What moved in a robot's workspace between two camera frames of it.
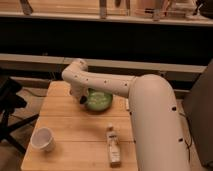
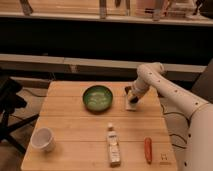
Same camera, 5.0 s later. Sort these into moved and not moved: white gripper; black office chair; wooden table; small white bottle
Moved: white gripper
Not moved: wooden table; black office chair; small white bottle
